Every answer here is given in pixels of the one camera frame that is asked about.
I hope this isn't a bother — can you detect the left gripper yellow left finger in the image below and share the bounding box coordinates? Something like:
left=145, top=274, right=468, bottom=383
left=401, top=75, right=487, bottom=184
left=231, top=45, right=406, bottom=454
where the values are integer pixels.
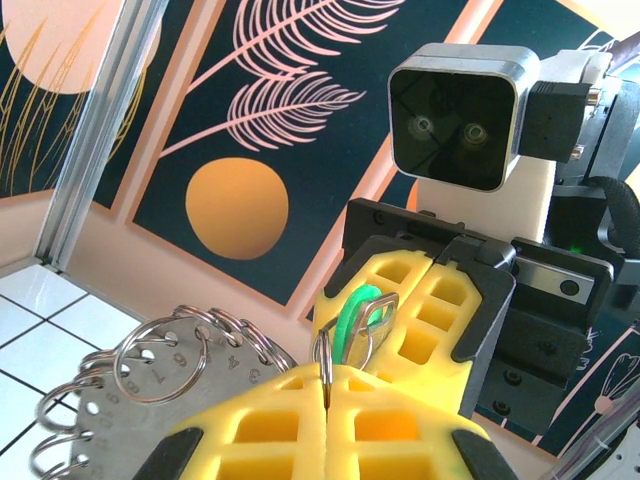
left=132, top=362, right=329, bottom=480

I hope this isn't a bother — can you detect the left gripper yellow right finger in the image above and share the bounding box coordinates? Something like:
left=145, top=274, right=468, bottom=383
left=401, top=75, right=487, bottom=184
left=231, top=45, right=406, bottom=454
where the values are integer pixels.
left=324, top=362, right=519, bottom=480

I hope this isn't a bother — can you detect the key with green cap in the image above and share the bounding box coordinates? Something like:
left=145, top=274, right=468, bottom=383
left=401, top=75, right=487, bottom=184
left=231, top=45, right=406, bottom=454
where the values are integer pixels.
left=334, top=283, right=401, bottom=371

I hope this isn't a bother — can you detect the steel split key ring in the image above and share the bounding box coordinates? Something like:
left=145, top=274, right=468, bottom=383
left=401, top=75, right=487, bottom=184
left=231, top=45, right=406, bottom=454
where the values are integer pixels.
left=113, top=315, right=209, bottom=405
left=310, top=319, right=375, bottom=409
left=34, top=380, right=109, bottom=436
left=29, top=432, right=92, bottom=479

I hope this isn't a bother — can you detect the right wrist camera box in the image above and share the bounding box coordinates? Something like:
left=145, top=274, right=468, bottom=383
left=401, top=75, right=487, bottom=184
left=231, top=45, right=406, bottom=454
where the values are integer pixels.
left=387, top=42, right=607, bottom=194

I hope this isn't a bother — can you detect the aluminium corner post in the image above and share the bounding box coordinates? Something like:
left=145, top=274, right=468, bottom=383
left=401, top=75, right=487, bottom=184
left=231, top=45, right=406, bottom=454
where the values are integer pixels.
left=37, top=0, right=169, bottom=274

